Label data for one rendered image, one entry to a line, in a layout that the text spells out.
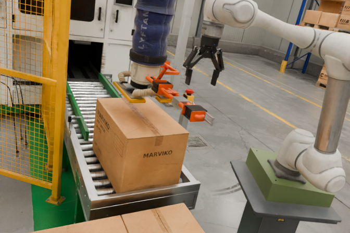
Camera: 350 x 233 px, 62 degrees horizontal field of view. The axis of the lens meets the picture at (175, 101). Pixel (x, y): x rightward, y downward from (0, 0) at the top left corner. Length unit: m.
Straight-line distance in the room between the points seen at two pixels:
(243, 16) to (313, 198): 1.17
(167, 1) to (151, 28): 0.17
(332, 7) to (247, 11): 9.52
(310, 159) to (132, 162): 0.92
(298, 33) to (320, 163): 0.62
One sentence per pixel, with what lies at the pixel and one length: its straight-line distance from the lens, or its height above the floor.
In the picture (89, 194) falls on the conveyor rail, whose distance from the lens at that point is 1.75.
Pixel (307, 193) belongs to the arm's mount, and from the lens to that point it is 1.81.
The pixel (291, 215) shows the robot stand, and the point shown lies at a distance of 1.73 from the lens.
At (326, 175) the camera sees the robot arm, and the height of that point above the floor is 1.04.
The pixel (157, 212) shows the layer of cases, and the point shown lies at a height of 0.54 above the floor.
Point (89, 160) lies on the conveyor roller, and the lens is 2.13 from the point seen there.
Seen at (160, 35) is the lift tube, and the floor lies 1.48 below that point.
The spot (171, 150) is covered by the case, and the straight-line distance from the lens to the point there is 1.76.
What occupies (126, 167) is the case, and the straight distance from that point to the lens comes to 1.68.
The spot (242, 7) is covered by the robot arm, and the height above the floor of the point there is 1.70.
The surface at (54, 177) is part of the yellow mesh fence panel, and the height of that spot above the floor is 0.23.
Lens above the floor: 1.69
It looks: 19 degrees down
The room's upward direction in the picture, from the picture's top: 11 degrees clockwise
